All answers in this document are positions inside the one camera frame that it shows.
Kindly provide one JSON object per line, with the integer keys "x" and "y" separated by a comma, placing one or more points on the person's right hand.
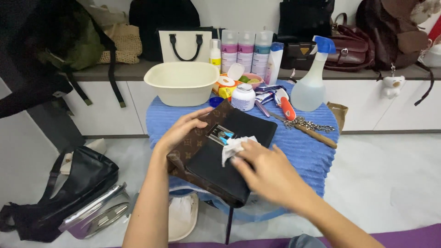
{"x": 272, "y": 175}

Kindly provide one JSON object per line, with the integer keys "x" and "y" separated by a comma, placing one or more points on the person's left hand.
{"x": 175, "y": 132}

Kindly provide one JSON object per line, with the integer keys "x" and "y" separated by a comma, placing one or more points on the white wipe cloth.
{"x": 234, "y": 146}

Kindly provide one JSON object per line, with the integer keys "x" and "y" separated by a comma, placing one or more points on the brown and black handbag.
{"x": 213, "y": 165}

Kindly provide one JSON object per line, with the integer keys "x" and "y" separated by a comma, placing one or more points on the blue ribbed towel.
{"x": 303, "y": 151}

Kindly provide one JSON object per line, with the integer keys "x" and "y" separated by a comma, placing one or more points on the cream plastic basin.
{"x": 181, "y": 86}

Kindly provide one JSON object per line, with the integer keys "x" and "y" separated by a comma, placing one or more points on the blue round cap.
{"x": 216, "y": 102}

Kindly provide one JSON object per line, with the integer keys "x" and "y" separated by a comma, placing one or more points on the black table leg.
{"x": 229, "y": 225}

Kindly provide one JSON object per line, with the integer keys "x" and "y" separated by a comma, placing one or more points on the purple slim tool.
{"x": 262, "y": 108}

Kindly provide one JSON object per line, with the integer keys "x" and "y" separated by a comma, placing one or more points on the orange container white lid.
{"x": 225, "y": 86}

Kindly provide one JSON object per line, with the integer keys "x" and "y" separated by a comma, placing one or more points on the person's grey trouser knee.
{"x": 306, "y": 241}

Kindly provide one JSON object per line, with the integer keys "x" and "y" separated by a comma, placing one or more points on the white round jar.
{"x": 243, "y": 98}

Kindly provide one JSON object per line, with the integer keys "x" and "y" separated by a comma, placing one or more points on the white cabinet grey ledge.
{"x": 103, "y": 103}

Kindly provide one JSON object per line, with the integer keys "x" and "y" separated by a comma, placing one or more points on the blue and white sachets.
{"x": 266, "y": 93}

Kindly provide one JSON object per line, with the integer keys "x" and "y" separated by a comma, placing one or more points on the small white bottle yellow label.
{"x": 215, "y": 58}

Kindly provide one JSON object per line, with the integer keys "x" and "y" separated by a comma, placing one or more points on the white plastic tray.
{"x": 182, "y": 217}

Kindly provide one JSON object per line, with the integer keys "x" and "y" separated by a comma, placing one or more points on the green lime pieces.
{"x": 246, "y": 79}

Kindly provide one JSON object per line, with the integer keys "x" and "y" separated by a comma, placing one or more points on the brown paper bag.
{"x": 339, "y": 113}

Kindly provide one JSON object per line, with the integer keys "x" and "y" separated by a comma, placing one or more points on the pink bowl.
{"x": 258, "y": 84}

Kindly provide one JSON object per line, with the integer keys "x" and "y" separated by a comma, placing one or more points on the spray bottle blue trigger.
{"x": 308, "y": 89}

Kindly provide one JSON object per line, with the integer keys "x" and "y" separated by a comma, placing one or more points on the clear-capped bottle pink label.
{"x": 245, "y": 51}
{"x": 229, "y": 51}

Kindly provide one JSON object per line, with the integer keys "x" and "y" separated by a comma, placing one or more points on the beige woven bag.
{"x": 125, "y": 44}

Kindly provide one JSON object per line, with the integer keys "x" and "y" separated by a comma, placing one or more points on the white bottle blue cap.
{"x": 274, "y": 65}

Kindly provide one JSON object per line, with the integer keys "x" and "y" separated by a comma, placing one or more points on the silver clear bag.
{"x": 100, "y": 213}

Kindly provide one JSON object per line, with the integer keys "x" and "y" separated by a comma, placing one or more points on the clear-capped bottle blue label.
{"x": 261, "y": 55}

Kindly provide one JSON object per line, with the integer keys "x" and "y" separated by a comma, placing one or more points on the black rounded bag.
{"x": 162, "y": 15}

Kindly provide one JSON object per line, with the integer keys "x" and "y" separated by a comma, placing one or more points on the black bag gold triangle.
{"x": 299, "y": 55}

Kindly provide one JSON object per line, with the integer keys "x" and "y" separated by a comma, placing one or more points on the maroon leather handbag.
{"x": 351, "y": 51}

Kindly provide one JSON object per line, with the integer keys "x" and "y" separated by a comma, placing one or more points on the purple mat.
{"x": 406, "y": 237}

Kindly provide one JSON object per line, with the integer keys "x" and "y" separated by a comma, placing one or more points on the black and green backpack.
{"x": 51, "y": 44}

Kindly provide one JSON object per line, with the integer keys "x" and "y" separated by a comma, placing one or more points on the black square handbag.
{"x": 303, "y": 19}

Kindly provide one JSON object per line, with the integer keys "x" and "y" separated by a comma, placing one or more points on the brown backpack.
{"x": 392, "y": 34}

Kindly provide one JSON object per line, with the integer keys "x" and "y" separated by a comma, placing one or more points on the white rounded bag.
{"x": 432, "y": 55}

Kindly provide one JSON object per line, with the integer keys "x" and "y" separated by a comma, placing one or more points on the beige plush toy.
{"x": 425, "y": 10}

